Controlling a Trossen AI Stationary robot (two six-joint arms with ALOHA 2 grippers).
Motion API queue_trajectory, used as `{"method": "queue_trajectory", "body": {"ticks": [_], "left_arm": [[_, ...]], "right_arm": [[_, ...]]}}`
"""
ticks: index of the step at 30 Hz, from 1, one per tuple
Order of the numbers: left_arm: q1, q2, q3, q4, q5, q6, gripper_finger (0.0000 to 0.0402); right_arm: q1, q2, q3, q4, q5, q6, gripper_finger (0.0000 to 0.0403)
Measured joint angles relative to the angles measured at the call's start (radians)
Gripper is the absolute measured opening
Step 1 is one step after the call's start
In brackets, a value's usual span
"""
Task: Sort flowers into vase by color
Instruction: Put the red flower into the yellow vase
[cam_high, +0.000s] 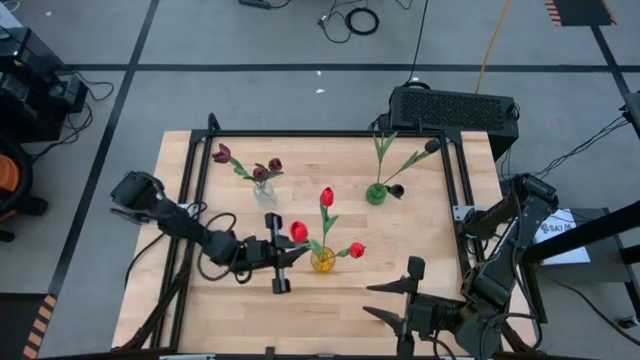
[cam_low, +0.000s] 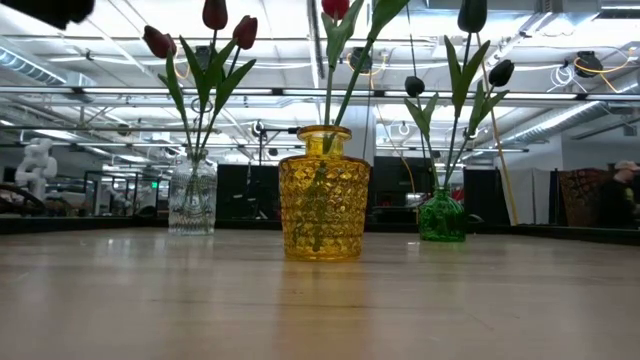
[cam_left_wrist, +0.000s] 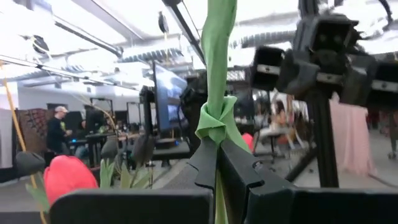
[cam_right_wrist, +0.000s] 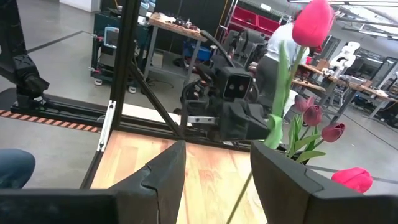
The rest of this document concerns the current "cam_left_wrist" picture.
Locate ribbed ventilation duct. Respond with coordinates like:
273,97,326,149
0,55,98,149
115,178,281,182
119,48,187,65
229,29,296,49

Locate yellow hanging cable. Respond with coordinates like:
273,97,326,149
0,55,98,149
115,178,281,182
0,60,47,224

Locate pink hanging cloth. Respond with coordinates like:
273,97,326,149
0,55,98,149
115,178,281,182
329,93,377,177

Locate black round ceiling fixture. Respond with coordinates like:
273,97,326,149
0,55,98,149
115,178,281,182
157,11,170,34
32,34,50,55

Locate person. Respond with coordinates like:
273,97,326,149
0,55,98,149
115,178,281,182
257,99,296,147
46,105,73,156

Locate patterned hanging fabric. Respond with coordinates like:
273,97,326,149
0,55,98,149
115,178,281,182
15,108,50,153

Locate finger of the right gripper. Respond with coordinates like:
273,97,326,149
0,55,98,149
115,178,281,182
275,54,322,101
340,60,378,106

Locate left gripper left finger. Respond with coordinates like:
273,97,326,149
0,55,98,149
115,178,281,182
49,136,219,224

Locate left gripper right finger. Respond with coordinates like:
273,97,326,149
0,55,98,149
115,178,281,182
220,138,398,224

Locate large monitor on stand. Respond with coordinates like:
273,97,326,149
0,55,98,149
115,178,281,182
152,63,189,131

